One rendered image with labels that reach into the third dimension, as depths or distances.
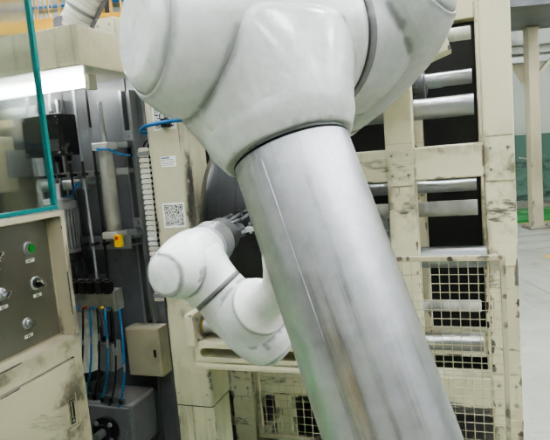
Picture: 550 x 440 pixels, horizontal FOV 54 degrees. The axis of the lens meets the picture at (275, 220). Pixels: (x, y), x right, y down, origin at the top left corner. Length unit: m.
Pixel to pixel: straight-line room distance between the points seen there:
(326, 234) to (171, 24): 0.18
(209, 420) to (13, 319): 0.65
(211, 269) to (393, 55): 0.55
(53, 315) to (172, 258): 0.85
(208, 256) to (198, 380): 0.85
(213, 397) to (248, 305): 0.88
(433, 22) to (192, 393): 1.45
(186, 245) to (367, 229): 0.58
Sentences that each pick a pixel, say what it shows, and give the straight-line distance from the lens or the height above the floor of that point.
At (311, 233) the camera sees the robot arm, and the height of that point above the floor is 1.31.
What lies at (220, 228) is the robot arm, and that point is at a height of 1.24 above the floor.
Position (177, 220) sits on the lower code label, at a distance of 1.65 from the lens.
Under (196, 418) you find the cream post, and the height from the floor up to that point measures 0.58.
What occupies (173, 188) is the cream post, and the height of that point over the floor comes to 1.30.
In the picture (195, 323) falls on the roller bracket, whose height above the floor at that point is 0.92.
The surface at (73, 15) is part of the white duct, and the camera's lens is 2.23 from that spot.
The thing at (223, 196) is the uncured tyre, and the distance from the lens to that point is 1.37.
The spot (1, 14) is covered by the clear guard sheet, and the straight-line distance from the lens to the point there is 1.67.
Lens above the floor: 1.37
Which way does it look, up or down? 7 degrees down
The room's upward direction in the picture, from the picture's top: 5 degrees counter-clockwise
